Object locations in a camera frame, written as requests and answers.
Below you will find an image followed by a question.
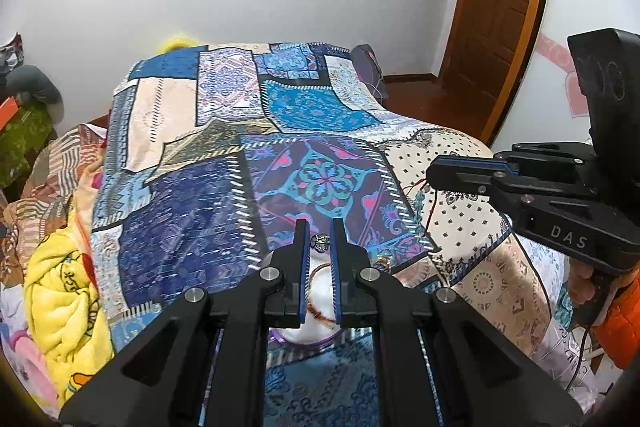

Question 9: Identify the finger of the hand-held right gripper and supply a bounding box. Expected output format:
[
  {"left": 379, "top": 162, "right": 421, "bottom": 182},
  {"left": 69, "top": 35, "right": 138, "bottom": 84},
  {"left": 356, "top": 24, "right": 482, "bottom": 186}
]
[
  {"left": 426, "top": 156, "right": 522, "bottom": 196},
  {"left": 493, "top": 141, "right": 597, "bottom": 170}
]

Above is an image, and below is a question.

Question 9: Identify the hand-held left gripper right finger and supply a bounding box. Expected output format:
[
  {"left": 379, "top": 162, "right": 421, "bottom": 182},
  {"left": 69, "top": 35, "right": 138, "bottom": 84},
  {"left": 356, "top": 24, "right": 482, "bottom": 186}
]
[{"left": 331, "top": 217, "right": 586, "bottom": 427}]

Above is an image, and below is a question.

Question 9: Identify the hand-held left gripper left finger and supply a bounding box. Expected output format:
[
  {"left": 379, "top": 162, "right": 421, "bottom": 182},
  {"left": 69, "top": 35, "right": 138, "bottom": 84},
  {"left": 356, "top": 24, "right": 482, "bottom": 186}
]
[{"left": 59, "top": 218, "right": 310, "bottom": 427}]

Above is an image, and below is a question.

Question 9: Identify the white round jewelry dish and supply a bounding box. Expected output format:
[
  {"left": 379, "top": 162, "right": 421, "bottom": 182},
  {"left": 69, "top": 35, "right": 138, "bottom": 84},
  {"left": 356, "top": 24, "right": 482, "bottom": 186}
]
[{"left": 269, "top": 248, "right": 354, "bottom": 350}]

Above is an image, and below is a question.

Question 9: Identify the brown beaded bracelet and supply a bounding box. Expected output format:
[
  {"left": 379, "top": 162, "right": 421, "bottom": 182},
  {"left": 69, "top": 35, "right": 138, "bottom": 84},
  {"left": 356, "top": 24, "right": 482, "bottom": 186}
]
[{"left": 306, "top": 264, "right": 340, "bottom": 324}]

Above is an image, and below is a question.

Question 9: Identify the red string necklace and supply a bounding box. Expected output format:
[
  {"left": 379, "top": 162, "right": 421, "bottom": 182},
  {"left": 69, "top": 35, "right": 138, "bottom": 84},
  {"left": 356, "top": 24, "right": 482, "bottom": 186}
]
[{"left": 404, "top": 177, "right": 443, "bottom": 242}]

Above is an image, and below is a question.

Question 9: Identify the person's right forearm orange sleeve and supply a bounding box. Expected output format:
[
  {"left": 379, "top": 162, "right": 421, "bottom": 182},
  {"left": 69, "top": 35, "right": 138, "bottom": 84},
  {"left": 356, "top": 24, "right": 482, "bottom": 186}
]
[{"left": 592, "top": 270, "right": 640, "bottom": 371}]

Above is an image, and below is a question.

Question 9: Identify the person's right hand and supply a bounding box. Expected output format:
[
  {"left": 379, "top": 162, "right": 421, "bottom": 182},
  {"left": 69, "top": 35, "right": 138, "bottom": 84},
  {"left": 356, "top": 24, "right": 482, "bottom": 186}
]
[{"left": 566, "top": 258, "right": 607, "bottom": 326}]

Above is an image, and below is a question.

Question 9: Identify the blue patchwork bed blanket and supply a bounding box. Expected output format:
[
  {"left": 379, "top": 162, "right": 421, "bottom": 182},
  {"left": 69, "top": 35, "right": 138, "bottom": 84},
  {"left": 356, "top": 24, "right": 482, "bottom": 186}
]
[{"left": 90, "top": 41, "right": 596, "bottom": 427}]

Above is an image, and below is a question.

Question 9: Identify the brown wooden door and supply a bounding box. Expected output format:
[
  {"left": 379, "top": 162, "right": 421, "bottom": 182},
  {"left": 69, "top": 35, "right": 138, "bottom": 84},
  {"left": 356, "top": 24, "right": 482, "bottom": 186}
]
[{"left": 438, "top": 0, "right": 555, "bottom": 144}]

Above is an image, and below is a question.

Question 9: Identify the purple pillow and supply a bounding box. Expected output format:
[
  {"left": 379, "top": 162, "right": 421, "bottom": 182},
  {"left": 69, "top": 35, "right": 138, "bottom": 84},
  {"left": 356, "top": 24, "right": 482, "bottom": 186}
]
[{"left": 349, "top": 44, "right": 385, "bottom": 82}]

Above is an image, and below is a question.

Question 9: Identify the yellow fleece blanket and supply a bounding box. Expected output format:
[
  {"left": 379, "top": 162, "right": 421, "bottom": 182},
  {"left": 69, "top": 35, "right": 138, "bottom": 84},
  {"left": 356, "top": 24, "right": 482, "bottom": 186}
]
[{"left": 23, "top": 202, "right": 117, "bottom": 408}]

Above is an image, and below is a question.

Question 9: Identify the yellow fluffy toy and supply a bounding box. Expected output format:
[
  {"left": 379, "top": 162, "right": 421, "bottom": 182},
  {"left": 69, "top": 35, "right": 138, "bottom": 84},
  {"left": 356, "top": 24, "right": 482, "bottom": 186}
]
[{"left": 155, "top": 34, "right": 199, "bottom": 56}]

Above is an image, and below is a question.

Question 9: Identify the striped orange blanket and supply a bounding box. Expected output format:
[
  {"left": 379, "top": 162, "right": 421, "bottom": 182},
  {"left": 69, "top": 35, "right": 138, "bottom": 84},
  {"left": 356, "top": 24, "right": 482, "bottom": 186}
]
[{"left": 0, "top": 123, "right": 109, "bottom": 288}]

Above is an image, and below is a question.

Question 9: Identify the pink plush cloth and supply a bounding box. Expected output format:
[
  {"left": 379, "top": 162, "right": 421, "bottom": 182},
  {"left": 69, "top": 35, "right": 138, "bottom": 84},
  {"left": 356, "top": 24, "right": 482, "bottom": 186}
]
[{"left": 0, "top": 325, "right": 60, "bottom": 413}]

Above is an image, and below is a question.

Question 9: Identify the green patterned cloth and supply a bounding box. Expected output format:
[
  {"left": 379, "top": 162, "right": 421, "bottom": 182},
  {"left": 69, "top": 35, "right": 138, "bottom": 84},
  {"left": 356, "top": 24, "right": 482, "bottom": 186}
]
[{"left": 0, "top": 101, "right": 57, "bottom": 190}]

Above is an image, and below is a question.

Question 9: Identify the grey cloth bundle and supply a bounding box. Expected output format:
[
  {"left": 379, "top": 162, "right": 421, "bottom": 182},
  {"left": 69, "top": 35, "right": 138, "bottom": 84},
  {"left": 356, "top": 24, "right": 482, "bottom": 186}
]
[{"left": 5, "top": 65, "right": 65, "bottom": 124}]

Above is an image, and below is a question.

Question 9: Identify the pink wall sticker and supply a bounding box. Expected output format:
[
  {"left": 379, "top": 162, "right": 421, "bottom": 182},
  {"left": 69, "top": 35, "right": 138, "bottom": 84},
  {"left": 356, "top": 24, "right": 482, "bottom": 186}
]
[{"left": 535, "top": 32, "right": 593, "bottom": 118}]

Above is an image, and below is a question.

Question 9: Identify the white cable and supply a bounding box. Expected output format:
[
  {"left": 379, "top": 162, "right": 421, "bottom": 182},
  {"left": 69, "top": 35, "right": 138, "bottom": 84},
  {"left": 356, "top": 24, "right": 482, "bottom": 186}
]
[{"left": 570, "top": 325, "right": 609, "bottom": 383}]

